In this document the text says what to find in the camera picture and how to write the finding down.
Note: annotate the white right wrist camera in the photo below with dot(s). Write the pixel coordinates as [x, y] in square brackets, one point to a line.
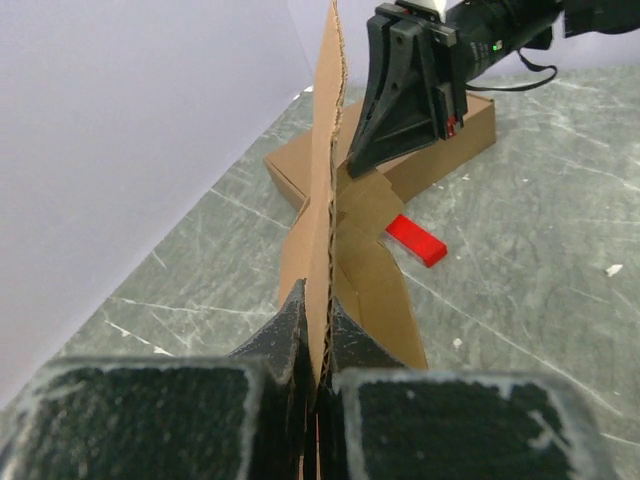
[435, 7]

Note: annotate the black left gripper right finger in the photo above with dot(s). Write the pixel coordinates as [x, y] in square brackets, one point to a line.
[378, 418]

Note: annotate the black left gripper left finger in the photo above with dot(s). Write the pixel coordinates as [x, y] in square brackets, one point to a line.
[238, 416]

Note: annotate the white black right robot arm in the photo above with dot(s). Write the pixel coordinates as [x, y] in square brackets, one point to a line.
[581, 17]

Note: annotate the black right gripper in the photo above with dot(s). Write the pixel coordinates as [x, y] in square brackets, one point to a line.
[420, 69]

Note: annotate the red flat block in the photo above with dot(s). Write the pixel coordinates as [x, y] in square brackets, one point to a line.
[421, 243]

